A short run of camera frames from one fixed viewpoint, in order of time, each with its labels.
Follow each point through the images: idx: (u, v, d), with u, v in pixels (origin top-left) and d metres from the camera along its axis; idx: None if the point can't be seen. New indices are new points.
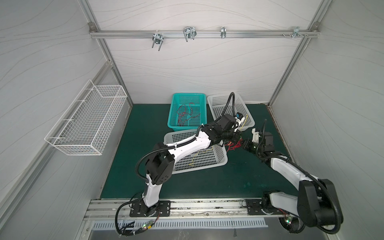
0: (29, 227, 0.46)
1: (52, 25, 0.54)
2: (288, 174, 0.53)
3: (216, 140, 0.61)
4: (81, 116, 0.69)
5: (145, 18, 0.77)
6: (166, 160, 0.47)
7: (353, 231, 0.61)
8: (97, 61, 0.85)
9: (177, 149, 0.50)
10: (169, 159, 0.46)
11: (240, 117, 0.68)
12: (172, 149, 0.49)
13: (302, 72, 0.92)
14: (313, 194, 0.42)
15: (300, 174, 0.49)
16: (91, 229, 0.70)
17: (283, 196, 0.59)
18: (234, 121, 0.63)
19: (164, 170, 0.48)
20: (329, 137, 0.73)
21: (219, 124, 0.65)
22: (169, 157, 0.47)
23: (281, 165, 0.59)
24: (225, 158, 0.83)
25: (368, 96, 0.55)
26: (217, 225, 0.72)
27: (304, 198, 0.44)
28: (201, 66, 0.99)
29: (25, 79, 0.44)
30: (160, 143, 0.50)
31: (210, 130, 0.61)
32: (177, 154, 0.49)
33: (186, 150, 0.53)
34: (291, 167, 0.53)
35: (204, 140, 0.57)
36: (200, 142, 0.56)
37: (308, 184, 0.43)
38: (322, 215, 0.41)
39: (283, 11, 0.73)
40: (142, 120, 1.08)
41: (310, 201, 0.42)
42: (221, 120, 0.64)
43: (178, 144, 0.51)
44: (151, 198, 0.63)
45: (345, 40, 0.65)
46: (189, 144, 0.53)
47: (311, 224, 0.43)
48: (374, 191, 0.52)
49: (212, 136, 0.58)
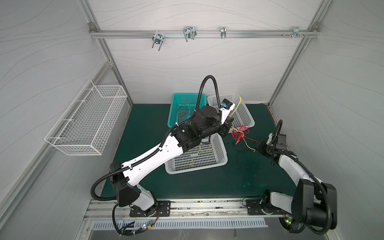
0: (28, 228, 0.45)
1: (52, 25, 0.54)
2: (292, 172, 0.55)
3: (191, 141, 0.48)
4: (81, 116, 0.69)
5: (145, 19, 0.78)
6: (119, 187, 0.40)
7: (353, 231, 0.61)
8: (97, 61, 0.85)
9: (134, 169, 0.41)
10: (122, 185, 0.39)
11: (227, 106, 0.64)
12: (127, 171, 0.41)
13: (303, 72, 0.91)
14: (311, 194, 0.42)
15: (304, 174, 0.48)
16: (91, 229, 0.70)
17: (283, 196, 0.58)
18: (209, 115, 0.47)
19: (121, 195, 0.42)
20: (329, 137, 0.73)
21: (194, 122, 0.51)
22: (122, 181, 0.39)
23: (288, 163, 0.58)
24: (225, 158, 0.83)
25: (368, 96, 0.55)
26: (217, 225, 0.72)
27: (300, 196, 0.45)
28: (202, 66, 0.99)
29: (25, 79, 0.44)
30: (114, 165, 0.42)
31: (183, 131, 0.48)
32: (135, 174, 0.41)
33: (146, 168, 0.44)
34: (297, 166, 0.52)
35: (171, 149, 0.46)
36: (165, 152, 0.45)
37: (309, 184, 0.43)
38: (313, 214, 0.42)
39: (283, 10, 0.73)
40: (142, 120, 1.08)
41: (305, 199, 0.42)
42: (196, 118, 0.49)
43: (133, 164, 0.42)
44: (144, 202, 0.61)
45: (345, 40, 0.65)
46: (148, 161, 0.43)
47: (299, 219, 0.43)
48: (374, 190, 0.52)
49: (187, 138, 0.47)
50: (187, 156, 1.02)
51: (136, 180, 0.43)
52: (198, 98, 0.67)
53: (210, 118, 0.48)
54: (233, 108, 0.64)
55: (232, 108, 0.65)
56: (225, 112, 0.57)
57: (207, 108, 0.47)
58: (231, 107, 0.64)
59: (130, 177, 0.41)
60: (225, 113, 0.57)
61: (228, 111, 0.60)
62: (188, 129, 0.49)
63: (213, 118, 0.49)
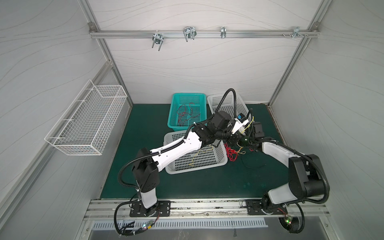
0: (29, 227, 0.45)
1: (52, 26, 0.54)
2: (279, 155, 0.58)
3: (209, 140, 0.55)
4: (81, 116, 0.69)
5: (145, 19, 0.78)
6: (149, 169, 0.43)
7: (354, 232, 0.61)
8: (97, 61, 0.85)
9: (162, 155, 0.46)
10: (152, 167, 0.43)
11: (242, 118, 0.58)
12: (156, 156, 0.46)
13: (303, 71, 0.91)
14: (302, 168, 0.46)
15: (289, 152, 0.52)
16: (91, 229, 0.70)
17: (282, 191, 0.59)
18: (228, 118, 0.56)
19: (149, 178, 0.45)
20: (328, 137, 0.73)
21: (212, 122, 0.59)
22: (153, 165, 0.43)
23: (272, 148, 0.62)
24: (225, 158, 0.83)
25: (368, 96, 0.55)
26: (218, 225, 0.72)
27: (294, 173, 0.48)
28: (202, 66, 0.99)
29: (25, 79, 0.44)
30: (143, 149, 0.46)
31: (202, 129, 0.55)
32: (162, 160, 0.45)
33: (172, 156, 0.49)
34: (280, 147, 0.57)
35: (193, 142, 0.52)
36: (188, 145, 0.51)
37: (297, 160, 0.46)
38: (312, 186, 0.44)
39: (283, 11, 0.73)
40: (142, 120, 1.08)
41: (298, 173, 0.46)
42: (214, 118, 0.58)
43: (162, 150, 0.47)
44: (149, 198, 0.62)
45: (345, 40, 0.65)
46: (175, 149, 0.48)
47: (301, 196, 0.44)
48: (375, 191, 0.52)
49: (205, 136, 0.53)
50: (187, 156, 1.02)
51: (163, 166, 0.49)
52: (217, 107, 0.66)
53: (228, 120, 0.57)
54: (246, 122, 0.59)
55: (245, 122, 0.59)
56: (238, 124, 0.67)
57: (224, 112, 0.56)
58: (245, 121, 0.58)
59: (159, 162, 0.45)
60: (237, 124, 0.65)
61: (242, 124, 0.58)
62: (206, 128, 0.56)
63: (228, 121, 0.58)
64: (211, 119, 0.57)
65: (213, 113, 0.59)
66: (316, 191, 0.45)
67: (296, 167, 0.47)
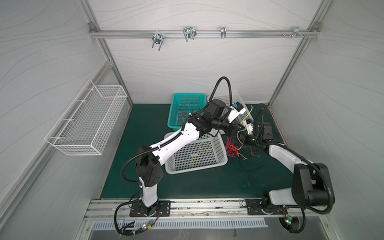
0: (28, 227, 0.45)
1: (52, 26, 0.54)
2: (285, 160, 0.57)
3: (206, 129, 0.56)
4: (81, 116, 0.69)
5: (145, 19, 0.78)
6: (151, 164, 0.45)
7: (354, 232, 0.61)
8: (97, 61, 0.85)
9: (162, 149, 0.47)
10: (154, 162, 0.44)
11: (238, 107, 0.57)
12: (156, 150, 0.47)
13: (302, 71, 0.92)
14: (307, 177, 0.44)
15: (296, 158, 0.50)
16: (91, 229, 0.70)
17: (283, 194, 0.58)
18: (223, 105, 0.57)
19: (152, 173, 0.46)
20: (329, 137, 0.73)
21: (207, 111, 0.60)
22: (154, 159, 0.45)
23: (278, 152, 0.61)
24: (225, 158, 0.83)
25: (368, 95, 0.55)
26: (217, 225, 0.72)
27: (298, 180, 0.46)
28: (202, 66, 0.99)
29: (26, 79, 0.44)
30: (143, 146, 0.47)
31: (198, 119, 0.56)
32: (163, 154, 0.46)
33: (172, 149, 0.50)
34: (287, 152, 0.55)
35: (191, 133, 0.53)
36: (187, 136, 0.52)
37: (304, 168, 0.45)
38: (315, 196, 0.43)
39: (283, 11, 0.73)
40: (142, 120, 1.08)
41: (303, 182, 0.44)
42: (209, 107, 0.59)
43: (161, 144, 0.48)
44: (149, 197, 0.62)
45: (345, 40, 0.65)
46: (174, 142, 0.49)
47: (303, 204, 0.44)
48: (376, 191, 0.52)
49: (202, 125, 0.54)
50: (187, 156, 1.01)
51: (164, 159, 0.49)
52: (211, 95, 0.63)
53: (223, 107, 0.58)
54: (243, 111, 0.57)
55: (243, 111, 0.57)
56: (234, 113, 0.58)
57: (219, 99, 0.56)
58: (242, 110, 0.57)
59: (160, 156, 0.46)
60: (233, 113, 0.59)
61: (238, 113, 0.66)
62: (202, 117, 0.57)
63: (224, 108, 0.59)
64: (205, 109, 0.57)
65: (208, 102, 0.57)
66: (319, 201, 0.43)
67: (301, 174, 0.45)
